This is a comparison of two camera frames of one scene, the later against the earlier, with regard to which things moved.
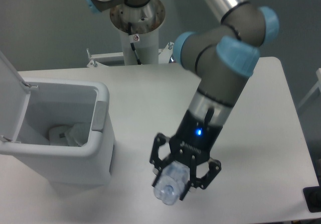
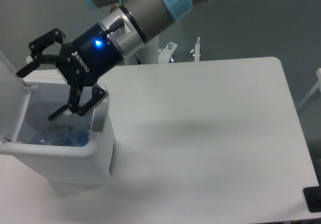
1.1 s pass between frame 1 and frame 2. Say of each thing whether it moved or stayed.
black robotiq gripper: moved
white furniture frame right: stayed
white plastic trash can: stayed
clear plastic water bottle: moved
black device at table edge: stayed
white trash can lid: stayed
